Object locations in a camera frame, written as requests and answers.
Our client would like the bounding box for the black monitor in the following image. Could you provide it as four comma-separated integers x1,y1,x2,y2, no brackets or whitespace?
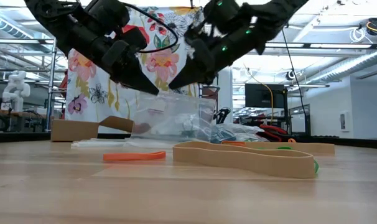
244,82,287,110

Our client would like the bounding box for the dark background equipment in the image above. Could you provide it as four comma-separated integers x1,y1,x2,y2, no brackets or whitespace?
213,106,231,125

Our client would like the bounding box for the thin black hanging cable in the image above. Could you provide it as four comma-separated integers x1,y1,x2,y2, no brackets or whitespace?
281,27,312,135

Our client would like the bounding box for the white ceiling cable coil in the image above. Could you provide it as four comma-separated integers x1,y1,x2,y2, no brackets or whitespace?
349,27,367,44

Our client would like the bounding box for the small green rubber band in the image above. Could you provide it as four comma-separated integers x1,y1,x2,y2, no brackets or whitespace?
256,145,294,151

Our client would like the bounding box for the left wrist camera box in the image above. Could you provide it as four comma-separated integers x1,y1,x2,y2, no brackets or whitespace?
101,27,149,68

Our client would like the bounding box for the black table frame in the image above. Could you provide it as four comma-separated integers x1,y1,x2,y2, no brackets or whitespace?
0,131,377,149

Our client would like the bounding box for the background workbench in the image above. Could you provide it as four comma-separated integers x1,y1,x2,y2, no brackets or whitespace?
0,108,48,133

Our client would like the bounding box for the large tan rubber band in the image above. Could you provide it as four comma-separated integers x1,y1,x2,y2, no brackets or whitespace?
172,140,317,179

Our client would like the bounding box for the black red work glove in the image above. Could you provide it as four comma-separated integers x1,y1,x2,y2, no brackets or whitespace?
258,124,289,142

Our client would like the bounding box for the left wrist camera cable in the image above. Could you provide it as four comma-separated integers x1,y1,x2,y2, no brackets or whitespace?
123,2,179,54

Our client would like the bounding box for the ceiling cable reel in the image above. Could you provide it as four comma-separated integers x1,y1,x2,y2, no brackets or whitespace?
365,17,377,36

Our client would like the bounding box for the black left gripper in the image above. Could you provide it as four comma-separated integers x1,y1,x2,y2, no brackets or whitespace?
59,23,160,96

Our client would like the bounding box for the open cardboard box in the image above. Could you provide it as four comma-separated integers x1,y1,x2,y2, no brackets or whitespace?
50,115,152,142

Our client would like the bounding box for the white floral cloth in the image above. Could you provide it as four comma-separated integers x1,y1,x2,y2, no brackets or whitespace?
65,5,208,136

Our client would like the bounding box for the white wall panel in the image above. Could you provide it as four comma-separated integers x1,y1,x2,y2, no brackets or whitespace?
339,111,348,132

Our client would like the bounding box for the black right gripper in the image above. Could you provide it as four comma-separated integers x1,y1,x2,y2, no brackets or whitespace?
168,45,232,91

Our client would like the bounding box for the yellow hanging cable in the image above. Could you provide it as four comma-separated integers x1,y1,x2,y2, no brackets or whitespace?
242,63,275,126

